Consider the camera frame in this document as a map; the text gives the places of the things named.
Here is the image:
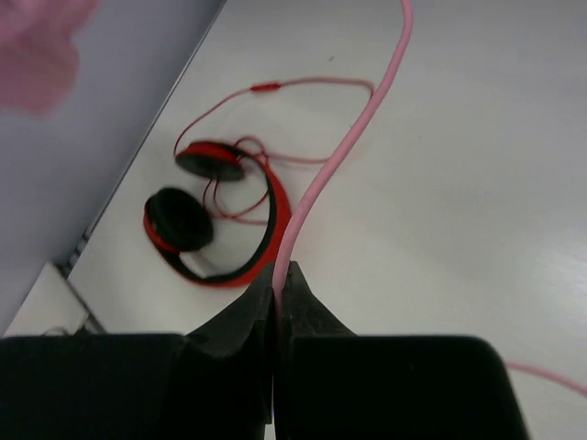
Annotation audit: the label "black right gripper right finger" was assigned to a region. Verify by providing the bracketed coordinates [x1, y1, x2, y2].
[274, 263, 529, 439]

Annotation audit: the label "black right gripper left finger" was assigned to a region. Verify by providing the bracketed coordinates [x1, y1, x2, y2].
[1, 264, 271, 439]

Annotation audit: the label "red black headphones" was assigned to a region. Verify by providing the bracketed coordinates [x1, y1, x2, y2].
[143, 139, 294, 289]

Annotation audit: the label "left aluminium side rail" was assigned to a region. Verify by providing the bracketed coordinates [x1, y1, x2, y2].
[34, 1, 226, 336]

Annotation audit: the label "thin red headphone cable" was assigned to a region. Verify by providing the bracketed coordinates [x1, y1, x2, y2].
[172, 78, 374, 226]

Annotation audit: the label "pink headphone cable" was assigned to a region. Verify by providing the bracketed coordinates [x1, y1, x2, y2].
[272, 0, 587, 398]

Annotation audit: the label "pink headphones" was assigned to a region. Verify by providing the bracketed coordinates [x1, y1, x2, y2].
[1, 1, 98, 115]

